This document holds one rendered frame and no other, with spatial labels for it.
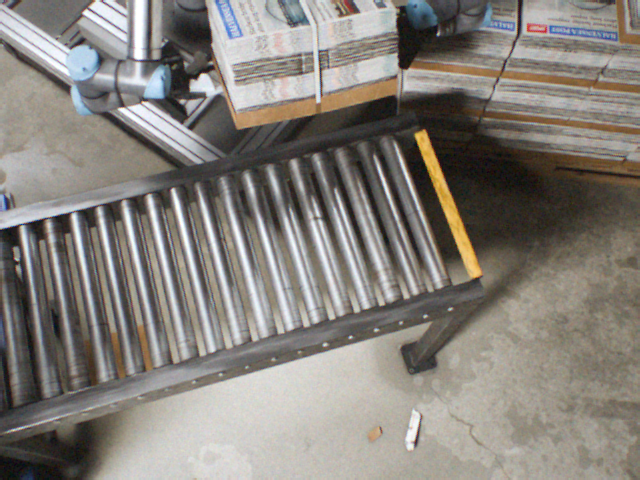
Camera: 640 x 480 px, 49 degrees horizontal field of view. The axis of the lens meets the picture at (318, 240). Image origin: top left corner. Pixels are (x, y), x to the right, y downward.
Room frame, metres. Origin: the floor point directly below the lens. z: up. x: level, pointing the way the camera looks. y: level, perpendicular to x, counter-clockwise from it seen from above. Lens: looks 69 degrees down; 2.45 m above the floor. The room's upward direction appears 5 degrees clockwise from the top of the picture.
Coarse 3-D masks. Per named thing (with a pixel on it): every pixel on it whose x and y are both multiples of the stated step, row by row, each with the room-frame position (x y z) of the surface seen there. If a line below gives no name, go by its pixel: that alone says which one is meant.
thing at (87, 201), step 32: (352, 128) 0.98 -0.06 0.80; (384, 128) 0.99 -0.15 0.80; (416, 128) 1.00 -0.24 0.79; (224, 160) 0.85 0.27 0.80; (256, 160) 0.86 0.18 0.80; (288, 160) 0.87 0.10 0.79; (96, 192) 0.72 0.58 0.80; (128, 192) 0.73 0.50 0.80; (160, 192) 0.74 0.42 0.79; (192, 192) 0.77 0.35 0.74; (0, 224) 0.61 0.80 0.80; (32, 224) 0.62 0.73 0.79; (64, 224) 0.65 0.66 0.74
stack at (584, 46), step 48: (528, 0) 1.44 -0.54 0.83; (576, 0) 1.46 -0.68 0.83; (432, 48) 1.33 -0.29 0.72; (480, 48) 1.32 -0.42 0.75; (528, 48) 1.33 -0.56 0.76; (576, 48) 1.32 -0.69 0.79; (624, 48) 1.32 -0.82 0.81; (432, 96) 1.33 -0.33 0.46; (480, 96) 1.32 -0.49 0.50; (528, 96) 1.32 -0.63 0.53; (576, 96) 1.32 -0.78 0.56; (624, 96) 1.31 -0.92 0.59; (480, 144) 1.32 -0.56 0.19; (528, 144) 1.32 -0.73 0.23; (576, 144) 1.32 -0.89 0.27; (624, 144) 1.31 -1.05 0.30
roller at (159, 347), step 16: (128, 208) 0.68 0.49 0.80; (128, 224) 0.64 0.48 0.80; (128, 240) 0.60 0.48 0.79; (144, 240) 0.61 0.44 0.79; (144, 256) 0.56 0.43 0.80; (144, 272) 0.52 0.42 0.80; (144, 288) 0.48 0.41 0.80; (144, 304) 0.44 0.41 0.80; (160, 304) 0.45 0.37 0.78; (144, 320) 0.40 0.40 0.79; (160, 320) 0.40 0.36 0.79; (160, 336) 0.36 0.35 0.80; (160, 352) 0.32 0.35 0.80
